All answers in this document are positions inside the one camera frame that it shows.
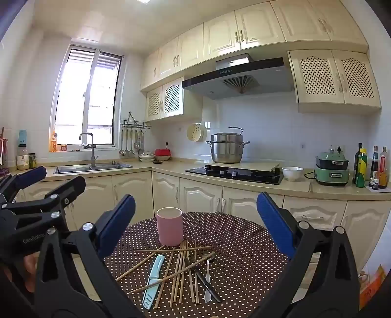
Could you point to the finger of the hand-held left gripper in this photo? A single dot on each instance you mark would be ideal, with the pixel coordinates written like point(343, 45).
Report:
point(30, 177)
point(74, 187)

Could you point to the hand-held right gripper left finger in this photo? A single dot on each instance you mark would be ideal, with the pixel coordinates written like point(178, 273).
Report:
point(117, 221)

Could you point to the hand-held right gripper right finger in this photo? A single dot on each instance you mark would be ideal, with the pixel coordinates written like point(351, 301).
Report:
point(275, 220)

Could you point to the pink cup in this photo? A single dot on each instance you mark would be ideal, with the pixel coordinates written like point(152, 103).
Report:
point(169, 227)

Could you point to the light blue sheathed knife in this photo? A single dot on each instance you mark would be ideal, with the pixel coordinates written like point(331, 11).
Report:
point(152, 281)

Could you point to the bunch of wooden chopsticks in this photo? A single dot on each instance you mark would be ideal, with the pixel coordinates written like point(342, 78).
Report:
point(180, 270)

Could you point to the metal spoon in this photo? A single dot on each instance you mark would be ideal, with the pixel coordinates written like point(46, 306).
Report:
point(207, 295)

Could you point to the person's left hand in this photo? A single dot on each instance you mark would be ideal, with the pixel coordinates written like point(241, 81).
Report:
point(29, 270)

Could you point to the small dark jar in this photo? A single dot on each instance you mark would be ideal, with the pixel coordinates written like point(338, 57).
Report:
point(33, 161)

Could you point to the white lid glass jar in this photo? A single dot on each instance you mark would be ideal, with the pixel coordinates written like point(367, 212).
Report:
point(23, 159)

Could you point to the stainless steel sink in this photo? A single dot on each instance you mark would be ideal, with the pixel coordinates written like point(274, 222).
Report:
point(91, 168)

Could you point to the countertop utensil holder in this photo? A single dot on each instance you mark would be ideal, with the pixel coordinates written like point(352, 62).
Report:
point(3, 153)

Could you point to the metal faucet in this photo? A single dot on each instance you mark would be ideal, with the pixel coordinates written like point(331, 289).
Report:
point(92, 153)

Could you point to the blue carton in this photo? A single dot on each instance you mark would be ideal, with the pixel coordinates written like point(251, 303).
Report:
point(22, 137)

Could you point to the orange bottle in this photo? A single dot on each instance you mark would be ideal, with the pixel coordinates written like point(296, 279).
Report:
point(53, 142)

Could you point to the white bowl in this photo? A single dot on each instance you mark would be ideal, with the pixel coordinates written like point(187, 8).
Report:
point(292, 173)

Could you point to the brown polka dot tablecloth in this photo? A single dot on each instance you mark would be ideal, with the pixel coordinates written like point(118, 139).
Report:
point(238, 253)

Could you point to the black gas stove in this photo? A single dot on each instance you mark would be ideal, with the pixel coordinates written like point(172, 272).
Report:
point(244, 177)

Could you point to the hanging metal ladle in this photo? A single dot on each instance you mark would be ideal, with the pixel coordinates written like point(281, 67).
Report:
point(122, 151)

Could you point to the hanging metal spatula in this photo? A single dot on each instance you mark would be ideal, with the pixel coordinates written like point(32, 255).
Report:
point(131, 152)

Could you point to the stacked dishes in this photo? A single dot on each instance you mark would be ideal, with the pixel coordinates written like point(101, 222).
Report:
point(146, 157)

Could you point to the green electric cooker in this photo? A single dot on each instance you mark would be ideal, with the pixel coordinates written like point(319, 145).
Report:
point(332, 174)

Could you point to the hanging metal skimmer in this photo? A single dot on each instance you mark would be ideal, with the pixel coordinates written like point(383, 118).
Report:
point(140, 146)

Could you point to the cream lower cabinets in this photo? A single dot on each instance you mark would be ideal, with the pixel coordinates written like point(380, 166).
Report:
point(198, 192)

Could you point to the cream cabinets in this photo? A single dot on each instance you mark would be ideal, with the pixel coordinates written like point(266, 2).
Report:
point(259, 27)
point(198, 192)

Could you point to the red container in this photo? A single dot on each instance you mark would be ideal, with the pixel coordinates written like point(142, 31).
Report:
point(162, 152)

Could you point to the stainless steel steamer pot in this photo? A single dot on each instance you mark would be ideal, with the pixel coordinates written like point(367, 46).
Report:
point(226, 149)

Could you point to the window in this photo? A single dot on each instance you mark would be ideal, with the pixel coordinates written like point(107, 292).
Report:
point(85, 97)

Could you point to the green bottle yellow cap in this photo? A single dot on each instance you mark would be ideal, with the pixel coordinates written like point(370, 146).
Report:
point(362, 171)

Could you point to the dark green glass bottle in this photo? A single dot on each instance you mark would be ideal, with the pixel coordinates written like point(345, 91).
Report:
point(358, 153)

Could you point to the dark sauce bottle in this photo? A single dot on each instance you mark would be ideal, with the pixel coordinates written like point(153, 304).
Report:
point(374, 171)

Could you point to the orange package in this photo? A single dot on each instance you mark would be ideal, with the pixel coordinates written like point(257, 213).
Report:
point(372, 284)

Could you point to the red sauce bottle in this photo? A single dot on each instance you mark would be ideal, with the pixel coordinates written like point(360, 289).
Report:
point(383, 174)

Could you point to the cream round perforated plate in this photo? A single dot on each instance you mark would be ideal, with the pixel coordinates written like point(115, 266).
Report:
point(195, 132)

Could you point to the small lattice door cabinet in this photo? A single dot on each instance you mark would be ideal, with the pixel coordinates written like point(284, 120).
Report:
point(172, 97)

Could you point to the range hood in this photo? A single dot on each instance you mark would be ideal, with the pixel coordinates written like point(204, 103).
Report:
point(244, 79)

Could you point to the wide lattice door cabinet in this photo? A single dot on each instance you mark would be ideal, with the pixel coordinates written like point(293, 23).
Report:
point(333, 79)

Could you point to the cream upper cabinets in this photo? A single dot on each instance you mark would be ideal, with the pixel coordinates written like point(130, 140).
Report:
point(259, 27)

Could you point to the metal wall utensil rack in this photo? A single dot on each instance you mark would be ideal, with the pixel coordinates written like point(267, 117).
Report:
point(134, 123)

